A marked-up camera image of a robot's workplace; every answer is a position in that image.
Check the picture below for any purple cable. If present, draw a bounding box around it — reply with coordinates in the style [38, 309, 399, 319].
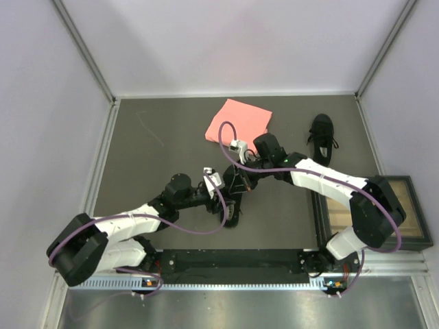
[47, 173, 228, 299]
[217, 121, 404, 297]

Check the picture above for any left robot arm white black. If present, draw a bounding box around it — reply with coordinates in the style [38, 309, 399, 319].
[47, 168, 226, 287]

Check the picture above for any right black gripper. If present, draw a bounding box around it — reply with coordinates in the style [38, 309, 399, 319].
[230, 156, 273, 194]

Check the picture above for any black sneaker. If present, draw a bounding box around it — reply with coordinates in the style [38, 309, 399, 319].
[221, 165, 247, 228]
[307, 114, 340, 167]

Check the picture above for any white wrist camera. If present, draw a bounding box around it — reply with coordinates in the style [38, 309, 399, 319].
[203, 167, 225, 199]
[228, 139, 256, 165]

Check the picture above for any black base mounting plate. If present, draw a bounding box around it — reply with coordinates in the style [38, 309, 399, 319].
[134, 249, 359, 284]

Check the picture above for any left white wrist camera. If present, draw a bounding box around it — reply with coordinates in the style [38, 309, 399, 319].
[203, 167, 225, 199]

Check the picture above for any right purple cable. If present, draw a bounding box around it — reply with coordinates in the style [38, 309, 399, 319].
[217, 121, 404, 297]

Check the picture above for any dark framed compartment box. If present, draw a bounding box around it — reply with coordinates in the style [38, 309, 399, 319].
[311, 175, 434, 252]

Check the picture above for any pink folded cloth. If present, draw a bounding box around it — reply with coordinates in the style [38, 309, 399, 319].
[205, 99, 272, 153]

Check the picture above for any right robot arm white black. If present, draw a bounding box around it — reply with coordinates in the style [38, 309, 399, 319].
[229, 134, 406, 273]

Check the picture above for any grey slotted cable duct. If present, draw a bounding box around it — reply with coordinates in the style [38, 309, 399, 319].
[78, 276, 347, 291]

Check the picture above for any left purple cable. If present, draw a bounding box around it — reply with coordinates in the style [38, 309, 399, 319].
[47, 173, 228, 299]

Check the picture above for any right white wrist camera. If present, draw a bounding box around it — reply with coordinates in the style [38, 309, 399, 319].
[228, 139, 256, 165]

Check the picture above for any aluminium frame rail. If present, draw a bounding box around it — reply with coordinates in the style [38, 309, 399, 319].
[54, 248, 431, 277]

